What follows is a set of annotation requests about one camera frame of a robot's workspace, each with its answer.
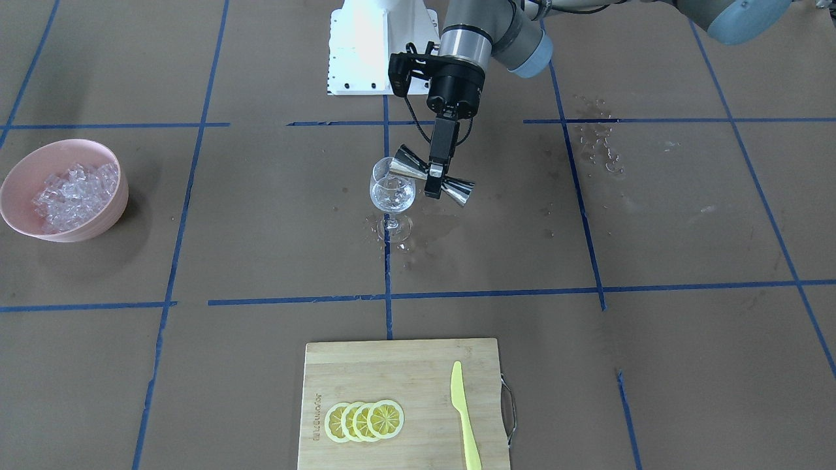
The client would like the steel double jigger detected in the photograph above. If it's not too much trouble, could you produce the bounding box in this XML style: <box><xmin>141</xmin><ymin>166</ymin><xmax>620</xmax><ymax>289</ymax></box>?
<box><xmin>389</xmin><ymin>145</ymin><xmax>475</xmax><ymax>206</ymax></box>

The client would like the pile of ice cubes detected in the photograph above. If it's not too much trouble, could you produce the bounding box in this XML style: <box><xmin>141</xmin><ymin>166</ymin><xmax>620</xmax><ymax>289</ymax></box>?
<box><xmin>32</xmin><ymin>163</ymin><xmax>120</xmax><ymax>234</ymax></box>

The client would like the pink bowl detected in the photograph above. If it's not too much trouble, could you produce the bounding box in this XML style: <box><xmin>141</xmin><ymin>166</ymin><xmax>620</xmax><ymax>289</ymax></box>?
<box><xmin>2</xmin><ymin>138</ymin><xmax>129</xmax><ymax>243</ymax></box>

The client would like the yellow plastic knife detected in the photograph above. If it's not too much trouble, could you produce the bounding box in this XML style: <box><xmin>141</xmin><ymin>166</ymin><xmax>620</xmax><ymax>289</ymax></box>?
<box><xmin>450</xmin><ymin>360</ymin><xmax>483</xmax><ymax>469</ymax></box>

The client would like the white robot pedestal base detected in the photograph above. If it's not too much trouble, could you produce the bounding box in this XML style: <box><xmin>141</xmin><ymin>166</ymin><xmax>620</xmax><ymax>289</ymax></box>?
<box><xmin>327</xmin><ymin>1</ymin><xmax>440</xmax><ymax>96</ymax></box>

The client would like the black camera cable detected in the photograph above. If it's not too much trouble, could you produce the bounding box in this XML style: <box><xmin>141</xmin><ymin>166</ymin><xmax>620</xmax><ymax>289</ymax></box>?
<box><xmin>402</xmin><ymin>95</ymin><xmax>474</xmax><ymax>148</ymax></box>

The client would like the clear wine glass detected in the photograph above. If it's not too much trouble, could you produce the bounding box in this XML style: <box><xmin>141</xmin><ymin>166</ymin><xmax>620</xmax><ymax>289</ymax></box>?
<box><xmin>368</xmin><ymin>157</ymin><xmax>416</xmax><ymax>244</ymax></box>

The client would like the bamboo cutting board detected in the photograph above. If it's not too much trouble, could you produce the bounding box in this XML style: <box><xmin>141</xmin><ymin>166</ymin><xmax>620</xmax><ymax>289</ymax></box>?
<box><xmin>297</xmin><ymin>338</ymin><xmax>511</xmax><ymax>469</ymax></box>

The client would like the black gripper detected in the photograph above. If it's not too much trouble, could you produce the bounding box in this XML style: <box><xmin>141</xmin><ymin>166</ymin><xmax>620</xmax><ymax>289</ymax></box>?
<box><xmin>424</xmin><ymin>57</ymin><xmax>485</xmax><ymax>199</ymax></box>

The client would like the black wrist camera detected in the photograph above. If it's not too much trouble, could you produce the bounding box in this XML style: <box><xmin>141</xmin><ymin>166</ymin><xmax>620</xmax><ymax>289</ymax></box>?
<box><xmin>387</xmin><ymin>41</ymin><xmax>441</xmax><ymax>99</ymax></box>

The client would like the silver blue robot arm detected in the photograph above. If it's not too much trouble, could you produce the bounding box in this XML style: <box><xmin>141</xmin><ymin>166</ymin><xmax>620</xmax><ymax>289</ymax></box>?
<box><xmin>389</xmin><ymin>1</ymin><xmax>794</xmax><ymax>199</ymax></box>

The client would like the lemon slice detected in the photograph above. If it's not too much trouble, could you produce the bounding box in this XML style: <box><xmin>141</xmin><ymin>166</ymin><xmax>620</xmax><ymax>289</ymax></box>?
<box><xmin>325</xmin><ymin>402</ymin><xmax>350</xmax><ymax>443</ymax></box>
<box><xmin>340</xmin><ymin>401</ymin><xmax>366</xmax><ymax>443</ymax></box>
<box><xmin>352</xmin><ymin>403</ymin><xmax>379</xmax><ymax>443</ymax></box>
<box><xmin>366</xmin><ymin>399</ymin><xmax>405</xmax><ymax>439</ymax></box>

